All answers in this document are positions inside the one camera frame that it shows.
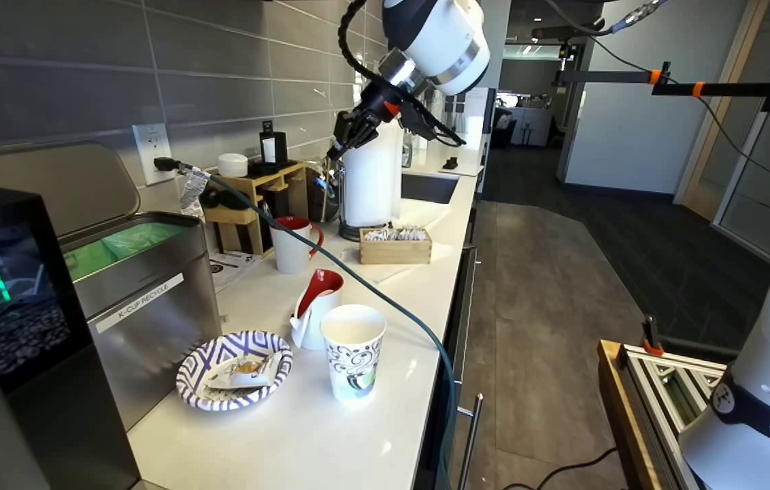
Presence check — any white wall power outlet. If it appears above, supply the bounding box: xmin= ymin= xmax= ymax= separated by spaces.
xmin=132 ymin=119 xmax=177 ymax=190

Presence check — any wooden countertop organizer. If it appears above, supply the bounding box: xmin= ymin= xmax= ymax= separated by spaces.
xmin=199 ymin=157 xmax=316 ymax=259

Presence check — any aluminium frame with wooden side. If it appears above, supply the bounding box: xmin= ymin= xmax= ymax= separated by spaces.
xmin=596 ymin=334 xmax=733 ymax=490

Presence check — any small white jar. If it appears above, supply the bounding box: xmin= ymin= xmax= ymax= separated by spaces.
xmin=215 ymin=149 xmax=254 ymax=183

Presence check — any brown white packet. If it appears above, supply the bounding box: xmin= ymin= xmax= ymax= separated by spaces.
xmin=203 ymin=351 xmax=284 ymax=394

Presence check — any printed paper leaflet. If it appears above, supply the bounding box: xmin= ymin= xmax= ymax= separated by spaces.
xmin=207 ymin=249 xmax=256 ymax=277

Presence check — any black bottle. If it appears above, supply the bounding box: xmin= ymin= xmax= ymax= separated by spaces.
xmin=256 ymin=118 xmax=291 ymax=172

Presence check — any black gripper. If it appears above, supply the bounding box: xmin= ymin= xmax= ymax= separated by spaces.
xmin=325 ymin=73 xmax=408 ymax=170

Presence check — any patterned white paper cup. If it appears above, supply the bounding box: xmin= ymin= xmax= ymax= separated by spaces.
xmin=320 ymin=303 xmax=389 ymax=408

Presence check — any black pole with orange clips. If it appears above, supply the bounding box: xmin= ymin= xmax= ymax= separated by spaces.
xmin=556 ymin=59 xmax=770 ymax=114

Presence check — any large white mug red interior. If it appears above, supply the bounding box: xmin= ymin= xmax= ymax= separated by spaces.
xmin=268 ymin=213 xmax=328 ymax=277

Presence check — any black coffee machine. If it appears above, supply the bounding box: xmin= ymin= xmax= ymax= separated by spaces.
xmin=0 ymin=178 xmax=148 ymax=490

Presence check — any dark teal power cable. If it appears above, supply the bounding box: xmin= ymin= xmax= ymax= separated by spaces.
xmin=154 ymin=155 xmax=467 ymax=490

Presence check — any dark base cabinet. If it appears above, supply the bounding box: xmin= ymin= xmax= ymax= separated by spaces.
xmin=411 ymin=179 xmax=498 ymax=490

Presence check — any small white mug red interior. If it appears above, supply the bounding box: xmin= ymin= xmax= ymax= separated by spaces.
xmin=288 ymin=266 xmax=350 ymax=353

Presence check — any blue white patterned plate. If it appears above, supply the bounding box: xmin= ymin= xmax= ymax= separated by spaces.
xmin=171 ymin=326 xmax=299 ymax=416

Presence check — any dark rectangular sink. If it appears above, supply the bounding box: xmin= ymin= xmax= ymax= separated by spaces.
xmin=397 ymin=170 xmax=463 ymax=208

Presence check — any wooden box of sugar packets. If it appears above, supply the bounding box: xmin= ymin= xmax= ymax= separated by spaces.
xmin=358 ymin=224 xmax=435 ymax=269

